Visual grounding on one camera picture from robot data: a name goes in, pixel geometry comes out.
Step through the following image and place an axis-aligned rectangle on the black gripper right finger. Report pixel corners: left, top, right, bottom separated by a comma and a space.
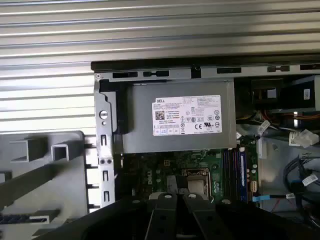
178, 175, 320, 240

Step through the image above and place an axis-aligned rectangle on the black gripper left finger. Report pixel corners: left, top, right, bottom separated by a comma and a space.
32, 174, 179, 240

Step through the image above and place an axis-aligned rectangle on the black RAM slot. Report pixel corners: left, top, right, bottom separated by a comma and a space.
229, 149, 241, 198

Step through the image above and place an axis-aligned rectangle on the silver CPU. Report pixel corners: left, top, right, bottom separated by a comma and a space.
187, 179, 204, 194

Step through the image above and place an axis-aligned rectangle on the green Dell motherboard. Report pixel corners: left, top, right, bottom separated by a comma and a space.
122, 147, 260, 201

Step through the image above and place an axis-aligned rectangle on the metal CPU socket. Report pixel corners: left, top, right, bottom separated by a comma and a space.
181, 167, 211, 198

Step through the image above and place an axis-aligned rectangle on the grey power supply unit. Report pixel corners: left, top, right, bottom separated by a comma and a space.
113, 78, 238, 154

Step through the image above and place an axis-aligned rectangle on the grey plastic parts rack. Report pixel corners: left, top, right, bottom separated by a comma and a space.
0, 129, 89, 240

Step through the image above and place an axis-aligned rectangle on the black drive with label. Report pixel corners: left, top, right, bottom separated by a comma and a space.
278, 74, 320, 112

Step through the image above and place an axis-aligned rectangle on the open black PC case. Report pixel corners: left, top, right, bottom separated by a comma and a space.
90, 59, 320, 227

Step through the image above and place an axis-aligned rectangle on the black wire with pull tab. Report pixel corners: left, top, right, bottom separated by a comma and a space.
251, 192, 297, 204

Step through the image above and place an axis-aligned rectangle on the black wire bundle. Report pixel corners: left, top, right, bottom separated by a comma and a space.
284, 153, 320, 226

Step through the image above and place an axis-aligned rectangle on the white wire connector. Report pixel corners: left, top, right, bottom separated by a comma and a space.
288, 129, 320, 146

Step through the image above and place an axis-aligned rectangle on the orange and yellow wire bundle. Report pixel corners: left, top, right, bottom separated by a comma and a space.
237, 109, 315, 124

